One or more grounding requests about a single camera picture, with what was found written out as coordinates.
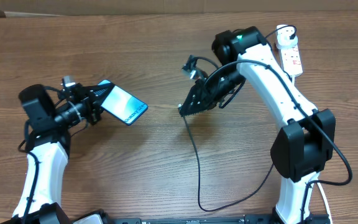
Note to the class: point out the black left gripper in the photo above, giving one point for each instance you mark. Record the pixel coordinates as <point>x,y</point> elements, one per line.
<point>91,98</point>

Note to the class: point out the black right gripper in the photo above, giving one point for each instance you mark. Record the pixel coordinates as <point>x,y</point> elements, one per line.
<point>201,93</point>

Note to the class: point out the blue Samsung Galaxy smartphone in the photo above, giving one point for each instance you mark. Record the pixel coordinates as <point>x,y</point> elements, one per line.
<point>124,106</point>

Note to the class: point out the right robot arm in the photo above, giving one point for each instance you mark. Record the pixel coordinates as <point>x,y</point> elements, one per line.
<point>304,142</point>

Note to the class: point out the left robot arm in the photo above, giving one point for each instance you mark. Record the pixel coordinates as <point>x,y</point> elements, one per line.
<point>47,143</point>

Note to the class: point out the white charger plug adapter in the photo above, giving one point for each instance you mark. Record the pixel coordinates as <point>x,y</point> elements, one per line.
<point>286,37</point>

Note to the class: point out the white power strip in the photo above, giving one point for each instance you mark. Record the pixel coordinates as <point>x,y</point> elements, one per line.
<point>290,61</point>

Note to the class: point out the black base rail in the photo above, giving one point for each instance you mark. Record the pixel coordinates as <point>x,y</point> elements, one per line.
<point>102,217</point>

